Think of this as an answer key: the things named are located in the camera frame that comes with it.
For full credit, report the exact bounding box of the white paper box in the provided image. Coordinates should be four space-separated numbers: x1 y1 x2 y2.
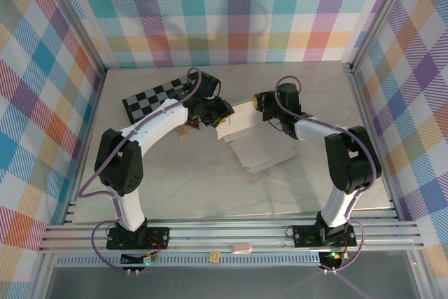
215 101 299 174

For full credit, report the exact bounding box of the black and grey chessboard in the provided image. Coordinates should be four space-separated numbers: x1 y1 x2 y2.
121 74 197 127

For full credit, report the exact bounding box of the small controller board with LED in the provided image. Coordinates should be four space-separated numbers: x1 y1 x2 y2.
320 250 347 269
120 251 159 265

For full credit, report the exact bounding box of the aluminium side rail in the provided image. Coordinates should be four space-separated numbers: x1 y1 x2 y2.
348 64 400 221
62 73 106 225

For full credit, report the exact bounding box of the aluminium front rail frame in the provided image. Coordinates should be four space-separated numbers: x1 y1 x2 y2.
38 220 426 254

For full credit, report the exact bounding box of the aluminium frame post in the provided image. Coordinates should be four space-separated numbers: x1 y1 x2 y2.
346 0 421 76
34 0 108 85

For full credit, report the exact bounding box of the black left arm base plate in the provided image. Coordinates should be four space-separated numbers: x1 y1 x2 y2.
106 225 171 250

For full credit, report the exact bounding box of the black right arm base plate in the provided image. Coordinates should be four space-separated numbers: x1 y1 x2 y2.
292 223 357 248

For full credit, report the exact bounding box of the perforated grey cable duct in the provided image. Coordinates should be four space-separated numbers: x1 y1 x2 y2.
55 255 321 269

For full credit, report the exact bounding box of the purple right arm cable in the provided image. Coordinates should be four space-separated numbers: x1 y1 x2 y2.
274 75 383 274

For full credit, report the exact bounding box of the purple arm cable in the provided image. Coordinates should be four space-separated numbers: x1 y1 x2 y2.
77 67 204 274
274 75 383 274

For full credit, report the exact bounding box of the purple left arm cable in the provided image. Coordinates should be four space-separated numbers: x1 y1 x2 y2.
77 67 204 274

